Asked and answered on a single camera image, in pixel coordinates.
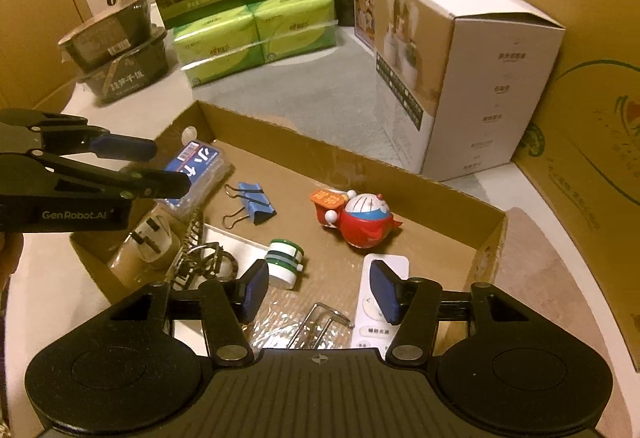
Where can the green and white spool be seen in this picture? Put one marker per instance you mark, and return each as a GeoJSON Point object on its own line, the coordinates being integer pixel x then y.
{"type": "Point", "coordinates": [285, 263]}

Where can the blue binder clip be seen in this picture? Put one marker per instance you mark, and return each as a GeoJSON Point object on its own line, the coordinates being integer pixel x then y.
{"type": "Point", "coordinates": [257, 205]}

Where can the large brown cardboard box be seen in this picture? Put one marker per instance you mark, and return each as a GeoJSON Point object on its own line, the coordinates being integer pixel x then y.
{"type": "Point", "coordinates": [590, 67]}

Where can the green tissue multipack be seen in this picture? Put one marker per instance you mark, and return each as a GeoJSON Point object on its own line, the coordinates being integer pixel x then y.
{"type": "Point", "coordinates": [225, 37]}

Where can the white remote control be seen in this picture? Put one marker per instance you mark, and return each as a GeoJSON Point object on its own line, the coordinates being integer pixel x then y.
{"type": "Point", "coordinates": [362, 318]}

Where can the red cat figurine toy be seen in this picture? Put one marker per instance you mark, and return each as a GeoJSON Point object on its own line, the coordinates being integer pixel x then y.
{"type": "Point", "coordinates": [367, 218]}

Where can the white plug adapter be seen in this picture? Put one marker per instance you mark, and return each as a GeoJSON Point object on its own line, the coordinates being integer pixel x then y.
{"type": "Point", "coordinates": [155, 243]}

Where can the black hair claw clip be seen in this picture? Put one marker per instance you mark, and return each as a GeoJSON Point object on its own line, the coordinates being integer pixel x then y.
{"type": "Point", "coordinates": [200, 258]}

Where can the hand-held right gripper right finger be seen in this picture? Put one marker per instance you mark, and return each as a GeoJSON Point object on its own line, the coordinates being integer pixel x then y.
{"type": "Point", "coordinates": [385, 293]}

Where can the clear floss pick box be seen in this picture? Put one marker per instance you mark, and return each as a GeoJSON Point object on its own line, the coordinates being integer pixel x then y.
{"type": "Point", "coordinates": [200, 167]}

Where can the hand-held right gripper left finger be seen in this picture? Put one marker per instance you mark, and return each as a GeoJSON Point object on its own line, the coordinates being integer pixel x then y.
{"type": "Point", "coordinates": [255, 290]}

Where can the white humidifier box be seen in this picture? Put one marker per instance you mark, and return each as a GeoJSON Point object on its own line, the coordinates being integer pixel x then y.
{"type": "Point", "coordinates": [475, 92]}

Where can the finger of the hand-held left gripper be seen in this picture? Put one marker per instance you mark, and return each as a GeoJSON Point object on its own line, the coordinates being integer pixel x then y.
{"type": "Point", "coordinates": [150, 185]}
{"type": "Point", "coordinates": [125, 148]}

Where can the shallow cardboard box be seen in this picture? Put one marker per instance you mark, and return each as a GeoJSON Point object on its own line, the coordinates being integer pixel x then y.
{"type": "Point", "coordinates": [350, 167]}

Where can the brown wood-grain mat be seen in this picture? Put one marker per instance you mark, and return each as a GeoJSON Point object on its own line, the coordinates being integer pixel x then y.
{"type": "Point", "coordinates": [550, 268]}

